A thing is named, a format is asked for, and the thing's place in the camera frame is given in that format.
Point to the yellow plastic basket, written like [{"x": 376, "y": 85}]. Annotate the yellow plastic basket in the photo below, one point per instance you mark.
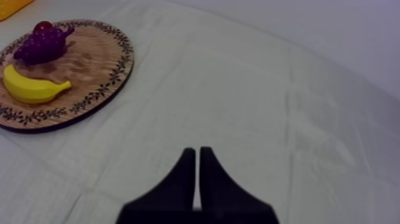
[{"x": 11, "y": 6}]

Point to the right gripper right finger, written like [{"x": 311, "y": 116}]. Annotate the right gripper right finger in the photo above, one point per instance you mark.
[{"x": 225, "y": 203}]

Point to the small red fruit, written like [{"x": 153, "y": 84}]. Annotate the small red fruit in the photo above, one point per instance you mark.
[{"x": 42, "y": 25}]

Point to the purple toy grapes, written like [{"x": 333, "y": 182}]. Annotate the purple toy grapes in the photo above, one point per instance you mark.
[{"x": 42, "y": 47}]

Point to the round wooden board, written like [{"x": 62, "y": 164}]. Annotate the round wooden board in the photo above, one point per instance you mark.
[{"x": 90, "y": 72}]

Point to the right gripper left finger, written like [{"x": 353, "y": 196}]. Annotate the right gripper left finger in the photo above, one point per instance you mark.
[{"x": 168, "y": 200}]

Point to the yellow toy banana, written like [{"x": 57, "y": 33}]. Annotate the yellow toy banana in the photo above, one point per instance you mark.
[{"x": 28, "y": 89}]

